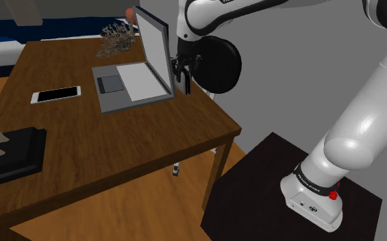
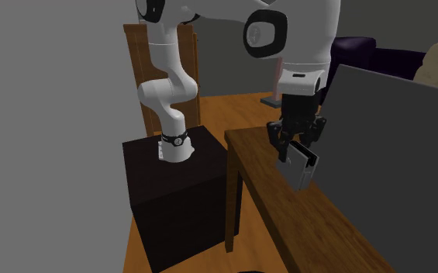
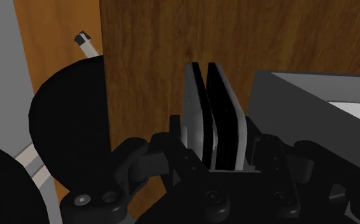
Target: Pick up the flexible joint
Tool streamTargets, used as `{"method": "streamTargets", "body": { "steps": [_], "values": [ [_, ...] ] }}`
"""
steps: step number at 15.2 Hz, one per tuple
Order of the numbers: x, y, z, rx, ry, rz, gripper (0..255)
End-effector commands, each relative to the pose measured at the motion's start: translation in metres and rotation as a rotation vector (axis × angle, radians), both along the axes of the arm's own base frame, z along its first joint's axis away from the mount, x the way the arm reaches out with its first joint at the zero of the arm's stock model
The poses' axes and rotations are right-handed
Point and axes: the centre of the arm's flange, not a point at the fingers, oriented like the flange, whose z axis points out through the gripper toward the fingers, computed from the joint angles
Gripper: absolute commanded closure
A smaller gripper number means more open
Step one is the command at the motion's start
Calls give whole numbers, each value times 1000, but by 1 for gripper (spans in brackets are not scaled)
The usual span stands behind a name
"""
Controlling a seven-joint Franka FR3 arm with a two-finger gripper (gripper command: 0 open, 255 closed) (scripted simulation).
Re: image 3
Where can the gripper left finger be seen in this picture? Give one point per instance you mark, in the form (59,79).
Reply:
(195,124)

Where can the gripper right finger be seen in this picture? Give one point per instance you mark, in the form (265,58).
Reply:
(227,130)

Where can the grey open box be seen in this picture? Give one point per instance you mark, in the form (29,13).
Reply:
(291,111)

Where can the black round stool white legs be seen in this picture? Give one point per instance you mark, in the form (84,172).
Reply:
(71,124)
(5,189)

